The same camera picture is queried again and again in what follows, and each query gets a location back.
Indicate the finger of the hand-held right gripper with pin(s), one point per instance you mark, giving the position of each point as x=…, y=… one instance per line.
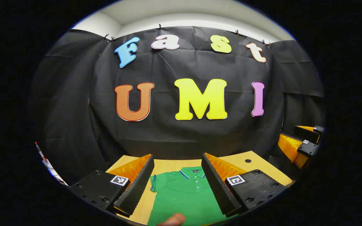
x=308, y=149
x=306, y=135

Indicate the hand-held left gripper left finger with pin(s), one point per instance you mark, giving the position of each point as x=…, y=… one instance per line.
x=137, y=188

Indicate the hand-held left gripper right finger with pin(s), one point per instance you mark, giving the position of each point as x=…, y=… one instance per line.
x=218, y=188

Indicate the green T-shirt with blue trim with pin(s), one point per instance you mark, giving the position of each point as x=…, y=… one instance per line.
x=184, y=197

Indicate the black backdrop cloth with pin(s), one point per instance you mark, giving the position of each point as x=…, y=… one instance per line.
x=168, y=138

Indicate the colourful printed poster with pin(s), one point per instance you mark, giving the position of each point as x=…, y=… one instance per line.
x=47, y=163

